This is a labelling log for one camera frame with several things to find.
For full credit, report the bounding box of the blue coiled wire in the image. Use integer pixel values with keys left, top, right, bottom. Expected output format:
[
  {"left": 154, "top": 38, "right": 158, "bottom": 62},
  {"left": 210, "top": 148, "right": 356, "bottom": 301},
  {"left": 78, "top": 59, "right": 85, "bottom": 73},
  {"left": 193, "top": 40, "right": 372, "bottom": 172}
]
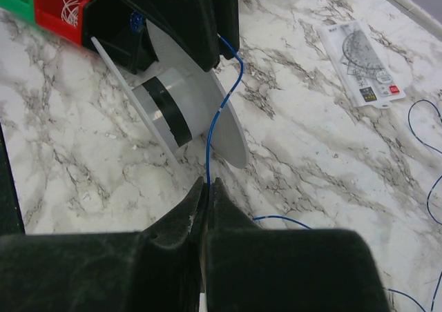
[{"left": 130, "top": 10, "right": 144, "bottom": 30}]

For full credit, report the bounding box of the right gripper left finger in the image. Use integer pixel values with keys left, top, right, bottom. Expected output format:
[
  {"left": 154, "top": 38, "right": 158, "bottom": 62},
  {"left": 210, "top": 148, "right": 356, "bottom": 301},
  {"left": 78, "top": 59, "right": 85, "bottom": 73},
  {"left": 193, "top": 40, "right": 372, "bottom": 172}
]
[{"left": 143, "top": 177, "right": 207, "bottom": 251}]

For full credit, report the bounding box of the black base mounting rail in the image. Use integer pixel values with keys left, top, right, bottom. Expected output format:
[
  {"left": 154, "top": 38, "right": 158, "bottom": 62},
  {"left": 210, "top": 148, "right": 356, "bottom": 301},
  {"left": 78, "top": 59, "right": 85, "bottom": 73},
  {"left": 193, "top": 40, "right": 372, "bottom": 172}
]
[{"left": 0, "top": 129, "right": 25, "bottom": 235}]

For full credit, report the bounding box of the thin blue wire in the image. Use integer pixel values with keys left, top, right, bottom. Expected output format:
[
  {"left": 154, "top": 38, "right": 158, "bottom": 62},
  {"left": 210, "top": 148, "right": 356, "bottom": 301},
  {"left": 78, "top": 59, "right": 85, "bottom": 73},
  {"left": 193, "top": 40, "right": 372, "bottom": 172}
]
[{"left": 205, "top": 34, "right": 442, "bottom": 312}]

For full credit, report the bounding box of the packaged protractor ruler set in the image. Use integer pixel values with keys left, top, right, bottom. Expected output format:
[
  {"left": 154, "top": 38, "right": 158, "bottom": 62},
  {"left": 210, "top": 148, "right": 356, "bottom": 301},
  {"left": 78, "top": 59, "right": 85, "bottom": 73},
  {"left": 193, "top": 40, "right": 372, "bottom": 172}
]
[{"left": 318, "top": 21, "right": 406, "bottom": 109}]

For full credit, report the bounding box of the red plastic bin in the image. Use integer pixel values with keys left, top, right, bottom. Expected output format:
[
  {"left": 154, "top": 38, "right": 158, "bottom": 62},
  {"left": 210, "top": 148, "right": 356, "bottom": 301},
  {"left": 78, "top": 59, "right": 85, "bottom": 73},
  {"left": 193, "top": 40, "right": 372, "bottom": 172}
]
[{"left": 39, "top": 0, "right": 91, "bottom": 46}]

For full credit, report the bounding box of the black plastic bin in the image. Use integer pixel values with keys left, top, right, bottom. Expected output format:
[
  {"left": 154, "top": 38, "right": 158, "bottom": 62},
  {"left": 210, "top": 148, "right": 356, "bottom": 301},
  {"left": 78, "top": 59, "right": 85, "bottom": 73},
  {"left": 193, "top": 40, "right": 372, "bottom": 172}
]
[{"left": 82, "top": 0, "right": 157, "bottom": 74}]

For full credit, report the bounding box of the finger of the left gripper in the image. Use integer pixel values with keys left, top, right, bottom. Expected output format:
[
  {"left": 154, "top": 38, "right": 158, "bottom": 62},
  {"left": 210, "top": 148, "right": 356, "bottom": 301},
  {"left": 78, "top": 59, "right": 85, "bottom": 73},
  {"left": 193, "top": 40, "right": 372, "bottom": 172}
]
[
  {"left": 123, "top": 0, "right": 220, "bottom": 72},
  {"left": 209, "top": 0, "right": 240, "bottom": 60}
]

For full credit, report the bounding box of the grey plastic cable spool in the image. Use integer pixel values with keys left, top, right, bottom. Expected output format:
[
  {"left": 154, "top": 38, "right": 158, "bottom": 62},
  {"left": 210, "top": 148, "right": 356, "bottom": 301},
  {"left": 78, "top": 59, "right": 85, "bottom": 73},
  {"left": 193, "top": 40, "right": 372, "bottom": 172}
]
[{"left": 91, "top": 22, "right": 249, "bottom": 168}]

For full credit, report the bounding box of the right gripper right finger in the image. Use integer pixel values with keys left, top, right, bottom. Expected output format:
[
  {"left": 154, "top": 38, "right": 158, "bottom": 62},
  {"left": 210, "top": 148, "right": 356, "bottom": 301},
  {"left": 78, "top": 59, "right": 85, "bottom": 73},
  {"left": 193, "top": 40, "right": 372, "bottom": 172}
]
[{"left": 206, "top": 178, "right": 262, "bottom": 246}]

